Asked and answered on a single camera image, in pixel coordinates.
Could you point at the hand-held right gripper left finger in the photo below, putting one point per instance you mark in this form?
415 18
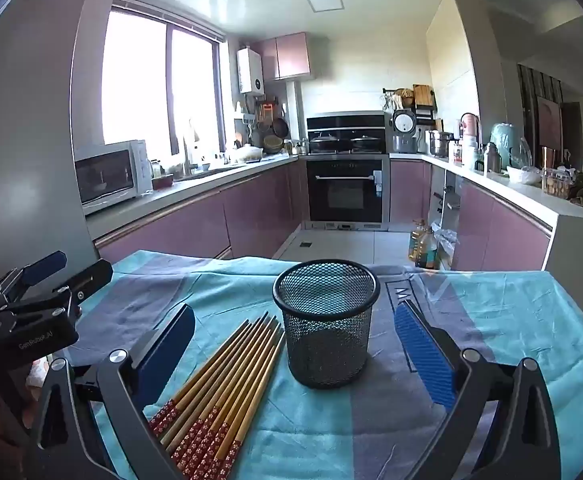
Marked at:
171 350

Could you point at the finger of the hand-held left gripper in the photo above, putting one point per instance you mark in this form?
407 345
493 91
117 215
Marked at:
46 265
91 277

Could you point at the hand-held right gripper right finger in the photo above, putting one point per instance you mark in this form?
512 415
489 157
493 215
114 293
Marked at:
424 355

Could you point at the bundle of wooden chopsticks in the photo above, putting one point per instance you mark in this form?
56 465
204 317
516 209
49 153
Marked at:
221 390

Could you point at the black mesh holder cup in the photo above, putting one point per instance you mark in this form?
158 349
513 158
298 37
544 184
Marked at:
326 340

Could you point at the hanging pans and utensils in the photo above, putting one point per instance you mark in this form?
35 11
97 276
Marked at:
280 127

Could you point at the person's left hand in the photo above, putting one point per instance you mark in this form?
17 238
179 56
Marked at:
34 375

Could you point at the teal grey printed tablecloth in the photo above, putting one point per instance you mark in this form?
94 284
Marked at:
496 320

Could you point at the dark cooking oil bottle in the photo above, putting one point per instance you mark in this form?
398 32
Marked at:
429 252

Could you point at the white microwave oven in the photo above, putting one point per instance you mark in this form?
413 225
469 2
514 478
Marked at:
106 175

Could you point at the clear plastic bag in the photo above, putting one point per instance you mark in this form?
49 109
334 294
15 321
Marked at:
447 245

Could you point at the yellow cooking oil bottle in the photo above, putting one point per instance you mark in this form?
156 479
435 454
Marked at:
416 242

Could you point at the red dish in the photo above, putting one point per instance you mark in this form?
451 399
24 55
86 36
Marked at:
162 181

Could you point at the pink base cabinet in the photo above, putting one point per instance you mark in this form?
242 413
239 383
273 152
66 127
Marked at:
496 230
251 210

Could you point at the steel sink faucet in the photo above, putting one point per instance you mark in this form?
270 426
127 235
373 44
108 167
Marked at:
187 157

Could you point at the built-in black oven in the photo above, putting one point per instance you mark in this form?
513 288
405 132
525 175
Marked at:
344 190

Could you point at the large kitchen window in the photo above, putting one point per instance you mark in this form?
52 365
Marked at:
136 85

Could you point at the white ceramic pot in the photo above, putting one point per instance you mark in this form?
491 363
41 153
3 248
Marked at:
249 153

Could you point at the white bowl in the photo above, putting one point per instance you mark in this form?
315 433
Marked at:
524 175

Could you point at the steel thermos flask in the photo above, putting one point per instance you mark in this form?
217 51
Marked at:
492 160

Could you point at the steel stockpot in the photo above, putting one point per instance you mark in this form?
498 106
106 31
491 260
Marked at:
440 145

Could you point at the clear food box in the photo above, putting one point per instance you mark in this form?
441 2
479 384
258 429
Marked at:
556 185

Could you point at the black lidded wok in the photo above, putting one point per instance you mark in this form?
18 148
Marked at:
366 141
327 141

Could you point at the teal kitchen appliance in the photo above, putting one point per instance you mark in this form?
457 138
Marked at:
503 142

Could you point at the white rice cooker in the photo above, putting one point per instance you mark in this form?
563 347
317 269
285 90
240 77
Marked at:
404 127

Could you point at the pink thermal jug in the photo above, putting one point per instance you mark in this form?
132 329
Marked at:
470 127

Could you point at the steel kettle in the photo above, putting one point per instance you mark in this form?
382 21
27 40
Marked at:
299 148

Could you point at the black range hood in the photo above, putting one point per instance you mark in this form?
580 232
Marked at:
346 122

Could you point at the striped curtain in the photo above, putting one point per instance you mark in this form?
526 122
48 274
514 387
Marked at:
534 90

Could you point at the wall rack with cutting boards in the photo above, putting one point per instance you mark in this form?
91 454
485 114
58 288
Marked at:
424 97

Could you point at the white wall water heater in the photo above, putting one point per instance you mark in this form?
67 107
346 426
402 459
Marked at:
250 70

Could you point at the pink wall cabinet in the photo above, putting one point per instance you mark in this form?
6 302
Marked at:
291 55

